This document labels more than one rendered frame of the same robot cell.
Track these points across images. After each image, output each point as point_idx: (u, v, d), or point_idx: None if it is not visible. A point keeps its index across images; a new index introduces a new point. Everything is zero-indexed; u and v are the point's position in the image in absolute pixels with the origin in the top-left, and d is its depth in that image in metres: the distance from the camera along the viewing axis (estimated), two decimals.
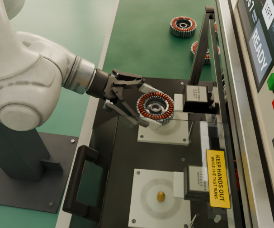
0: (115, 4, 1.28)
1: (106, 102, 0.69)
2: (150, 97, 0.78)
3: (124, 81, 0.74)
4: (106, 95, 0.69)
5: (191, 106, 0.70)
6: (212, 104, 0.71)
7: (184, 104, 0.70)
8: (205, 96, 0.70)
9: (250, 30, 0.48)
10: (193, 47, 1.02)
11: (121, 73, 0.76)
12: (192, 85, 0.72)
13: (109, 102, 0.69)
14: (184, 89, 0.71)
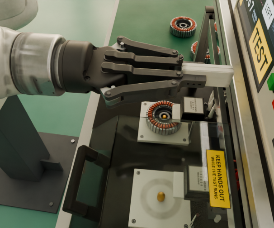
0: (115, 4, 1.28)
1: (104, 92, 0.35)
2: (158, 106, 0.81)
3: (130, 54, 0.37)
4: (92, 80, 0.35)
5: (188, 117, 0.74)
6: (208, 115, 0.75)
7: (181, 115, 0.74)
8: (202, 107, 0.74)
9: (250, 30, 0.48)
10: (193, 47, 1.02)
11: (131, 44, 0.40)
12: (189, 97, 0.76)
13: (108, 88, 0.35)
14: (181, 101, 0.75)
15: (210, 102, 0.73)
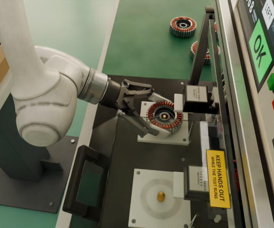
0: (115, 4, 1.28)
1: (119, 111, 0.72)
2: (159, 106, 0.81)
3: (134, 91, 0.77)
4: (118, 105, 0.72)
5: (191, 106, 0.70)
6: (212, 104, 0.71)
7: (184, 104, 0.70)
8: (205, 96, 0.70)
9: (250, 30, 0.48)
10: (193, 47, 1.02)
11: (132, 83, 0.79)
12: (192, 85, 0.72)
13: (121, 111, 0.72)
14: (184, 89, 0.71)
15: None
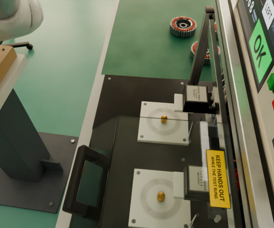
0: (115, 4, 1.28)
1: None
2: None
3: None
4: None
5: (191, 106, 0.70)
6: (212, 104, 0.71)
7: (184, 104, 0.70)
8: (205, 96, 0.70)
9: (250, 30, 0.48)
10: (193, 47, 1.02)
11: None
12: (192, 85, 0.72)
13: None
14: (184, 89, 0.71)
15: None
